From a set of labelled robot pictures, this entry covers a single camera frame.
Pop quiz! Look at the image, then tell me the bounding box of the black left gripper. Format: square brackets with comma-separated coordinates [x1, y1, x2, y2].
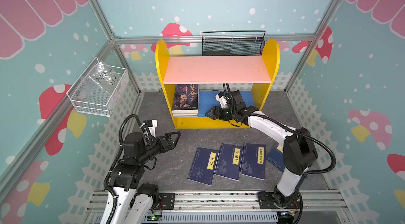
[138, 132, 181, 164]

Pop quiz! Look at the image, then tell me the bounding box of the black antler cover book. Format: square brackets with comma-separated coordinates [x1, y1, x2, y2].
[172, 109, 198, 115]

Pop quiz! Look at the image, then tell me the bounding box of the yellow cartoon cover book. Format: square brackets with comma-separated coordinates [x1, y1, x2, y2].
[173, 113, 198, 117]

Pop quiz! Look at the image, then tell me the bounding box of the dark portrait cover book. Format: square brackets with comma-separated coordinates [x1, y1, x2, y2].
[172, 84, 199, 111]

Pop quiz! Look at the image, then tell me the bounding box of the navy book yellow label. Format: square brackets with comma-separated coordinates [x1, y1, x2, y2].
[187, 147, 219, 186]

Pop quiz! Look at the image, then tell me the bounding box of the navy book floral cover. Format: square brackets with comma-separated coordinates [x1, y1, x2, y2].
[215, 144, 243, 181]

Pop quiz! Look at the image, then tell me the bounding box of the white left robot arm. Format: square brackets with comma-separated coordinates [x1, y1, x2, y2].
[101, 114, 181, 224]

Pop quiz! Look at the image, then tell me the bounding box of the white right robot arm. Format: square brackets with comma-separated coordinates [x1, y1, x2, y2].
[206, 84, 336, 224]

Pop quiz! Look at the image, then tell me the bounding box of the yellow bookshelf with coloured shelves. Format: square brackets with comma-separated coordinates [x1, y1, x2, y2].
[156, 40, 281, 110]

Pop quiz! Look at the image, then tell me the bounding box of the navy book under black book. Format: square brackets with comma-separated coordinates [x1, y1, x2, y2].
[240, 143, 266, 180]

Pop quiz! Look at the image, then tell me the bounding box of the navy book at right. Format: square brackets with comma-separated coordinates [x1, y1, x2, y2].
[266, 145, 285, 172]

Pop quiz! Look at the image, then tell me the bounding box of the clear plastic bag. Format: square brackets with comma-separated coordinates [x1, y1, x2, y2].
[82, 61, 121, 96]

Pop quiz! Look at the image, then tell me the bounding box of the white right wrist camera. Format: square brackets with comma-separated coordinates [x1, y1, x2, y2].
[215, 92, 232, 109]

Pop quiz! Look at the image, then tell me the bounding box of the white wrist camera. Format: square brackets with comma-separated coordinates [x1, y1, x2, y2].
[140, 120, 158, 137]
[215, 92, 232, 109]

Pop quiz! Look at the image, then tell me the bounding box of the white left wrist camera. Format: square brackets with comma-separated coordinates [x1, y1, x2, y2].
[140, 120, 158, 137]

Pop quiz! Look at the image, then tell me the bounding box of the black wire mesh basket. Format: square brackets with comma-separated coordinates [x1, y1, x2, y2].
[201, 30, 266, 56]

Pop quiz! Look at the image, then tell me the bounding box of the white wire wall basket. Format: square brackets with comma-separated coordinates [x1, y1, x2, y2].
[66, 58, 129, 117]

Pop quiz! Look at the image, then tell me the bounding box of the grey slotted cable duct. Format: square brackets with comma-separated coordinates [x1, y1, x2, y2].
[125, 211, 279, 224]

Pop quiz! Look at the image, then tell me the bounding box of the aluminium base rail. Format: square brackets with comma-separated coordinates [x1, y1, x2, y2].
[85, 190, 349, 212]

